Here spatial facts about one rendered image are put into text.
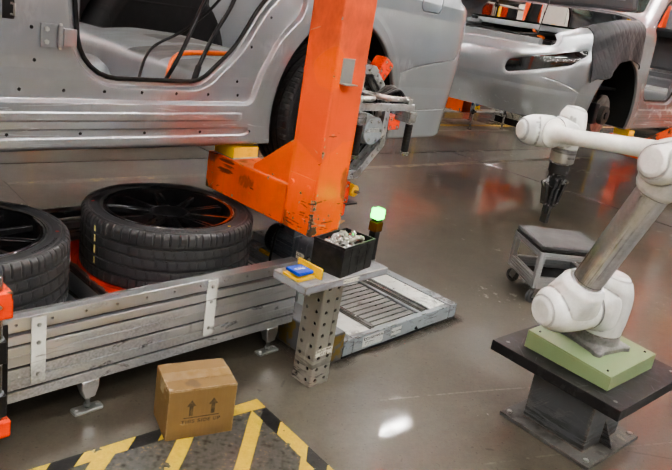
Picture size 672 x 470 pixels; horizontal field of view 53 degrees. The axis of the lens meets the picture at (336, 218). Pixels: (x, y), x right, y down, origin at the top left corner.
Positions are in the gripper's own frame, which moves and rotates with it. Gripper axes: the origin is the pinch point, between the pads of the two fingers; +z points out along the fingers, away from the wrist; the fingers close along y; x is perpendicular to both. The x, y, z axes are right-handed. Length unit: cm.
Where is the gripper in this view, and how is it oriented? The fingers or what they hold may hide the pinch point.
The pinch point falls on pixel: (545, 213)
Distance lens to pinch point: 268.4
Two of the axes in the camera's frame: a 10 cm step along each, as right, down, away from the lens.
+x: -4.9, -3.8, 7.9
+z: -1.7, 9.2, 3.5
